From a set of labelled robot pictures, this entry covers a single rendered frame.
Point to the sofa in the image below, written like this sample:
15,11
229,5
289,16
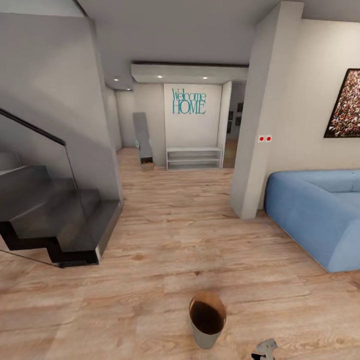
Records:
320,211

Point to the trash can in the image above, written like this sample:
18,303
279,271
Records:
207,316

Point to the stairs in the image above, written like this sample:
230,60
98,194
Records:
44,217

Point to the standing mirror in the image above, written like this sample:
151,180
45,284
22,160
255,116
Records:
143,142

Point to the picture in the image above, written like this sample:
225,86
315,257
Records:
345,119

